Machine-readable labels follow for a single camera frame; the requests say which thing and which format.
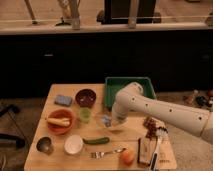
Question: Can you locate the grey-blue towel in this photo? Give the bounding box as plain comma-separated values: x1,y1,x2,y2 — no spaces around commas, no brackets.
101,115,112,127

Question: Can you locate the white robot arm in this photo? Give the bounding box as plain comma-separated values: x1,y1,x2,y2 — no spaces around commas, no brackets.
111,82,213,144

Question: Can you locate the small green cup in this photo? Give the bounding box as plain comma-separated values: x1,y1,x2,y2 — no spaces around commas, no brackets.
79,107,91,123

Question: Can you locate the small metal cup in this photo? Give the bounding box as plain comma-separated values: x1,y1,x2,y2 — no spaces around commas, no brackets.
36,137,53,155

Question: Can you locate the green cucumber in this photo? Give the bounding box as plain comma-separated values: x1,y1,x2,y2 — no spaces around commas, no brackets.
83,137,110,145

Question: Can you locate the brown crumbly food pile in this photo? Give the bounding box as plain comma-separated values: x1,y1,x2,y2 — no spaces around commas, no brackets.
143,117,157,139

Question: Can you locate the green plastic tray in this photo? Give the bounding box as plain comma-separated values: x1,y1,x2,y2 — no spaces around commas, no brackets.
104,77,156,110

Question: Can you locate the orange fruit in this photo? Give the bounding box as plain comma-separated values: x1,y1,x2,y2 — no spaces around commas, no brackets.
120,150,135,166

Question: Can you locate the dark maroon bowl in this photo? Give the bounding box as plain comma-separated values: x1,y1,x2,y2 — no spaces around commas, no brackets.
75,89,96,108

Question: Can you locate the black framed card holder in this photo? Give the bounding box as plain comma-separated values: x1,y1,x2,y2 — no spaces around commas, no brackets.
137,138,156,165

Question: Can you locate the silver fork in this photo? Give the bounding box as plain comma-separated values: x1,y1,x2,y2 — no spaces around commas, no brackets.
90,148,126,159

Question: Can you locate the wooden table board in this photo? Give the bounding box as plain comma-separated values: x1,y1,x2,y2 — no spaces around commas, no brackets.
23,83,178,171

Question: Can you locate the yellow corn cob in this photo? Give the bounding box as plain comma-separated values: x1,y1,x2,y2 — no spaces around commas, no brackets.
46,118,70,127

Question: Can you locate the orange bowl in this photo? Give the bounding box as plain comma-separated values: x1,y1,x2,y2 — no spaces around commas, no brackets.
45,109,76,135

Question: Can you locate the blue sponge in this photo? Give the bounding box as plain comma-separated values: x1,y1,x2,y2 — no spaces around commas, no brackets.
54,95,72,106

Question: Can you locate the black office chair base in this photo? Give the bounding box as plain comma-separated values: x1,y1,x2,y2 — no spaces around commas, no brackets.
0,103,27,149

